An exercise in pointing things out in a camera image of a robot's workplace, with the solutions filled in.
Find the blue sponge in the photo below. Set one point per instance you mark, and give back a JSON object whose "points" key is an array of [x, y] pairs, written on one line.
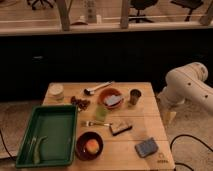
{"points": [[146, 147]]}

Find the dark brown bowl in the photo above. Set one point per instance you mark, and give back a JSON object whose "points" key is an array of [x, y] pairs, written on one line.
{"points": [[81, 151]]}

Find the dark eraser block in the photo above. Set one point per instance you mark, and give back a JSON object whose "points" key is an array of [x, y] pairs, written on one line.
{"points": [[119, 127]]}

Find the green plastic cup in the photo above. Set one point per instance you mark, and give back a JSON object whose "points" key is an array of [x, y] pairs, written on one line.
{"points": [[101, 113]]}

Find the green plastic tray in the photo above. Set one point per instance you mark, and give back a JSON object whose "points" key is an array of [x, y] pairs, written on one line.
{"points": [[58, 123]]}

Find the metal fork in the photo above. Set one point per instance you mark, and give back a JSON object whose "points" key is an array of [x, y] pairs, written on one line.
{"points": [[91, 123]]}

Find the orange fruit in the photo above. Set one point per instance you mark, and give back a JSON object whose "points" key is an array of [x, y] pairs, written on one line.
{"points": [[92, 146]]}

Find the black office chair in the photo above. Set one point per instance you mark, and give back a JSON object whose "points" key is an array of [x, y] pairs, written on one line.
{"points": [[141, 5], [190, 4], [43, 3]]}

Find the white lidded jar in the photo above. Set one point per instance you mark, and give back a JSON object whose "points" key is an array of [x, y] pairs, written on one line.
{"points": [[57, 91]]}

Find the grey cloth in bowl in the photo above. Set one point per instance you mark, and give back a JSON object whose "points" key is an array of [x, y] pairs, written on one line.
{"points": [[112, 100]]}

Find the black office chair left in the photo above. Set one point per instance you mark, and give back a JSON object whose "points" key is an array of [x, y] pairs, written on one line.
{"points": [[43, 3]]}

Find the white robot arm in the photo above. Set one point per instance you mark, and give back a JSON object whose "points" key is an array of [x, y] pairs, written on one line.
{"points": [[185, 83]]}

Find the metal cup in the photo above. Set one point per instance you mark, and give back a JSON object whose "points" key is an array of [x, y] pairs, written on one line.
{"points": [[135, 94]]}

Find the dark brown dried food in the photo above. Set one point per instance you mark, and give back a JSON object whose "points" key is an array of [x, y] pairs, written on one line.
{"points": [[80, 103]]}

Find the green vegetable in tray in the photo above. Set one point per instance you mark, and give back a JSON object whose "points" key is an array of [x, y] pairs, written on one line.
{"points": [[36, 153]]}

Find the orange bowl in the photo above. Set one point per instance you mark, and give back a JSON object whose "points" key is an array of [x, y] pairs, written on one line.
{"points": [[108, 92]]}

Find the black office chair right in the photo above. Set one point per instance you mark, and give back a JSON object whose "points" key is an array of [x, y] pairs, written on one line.
{"points": [[190, 4]]}

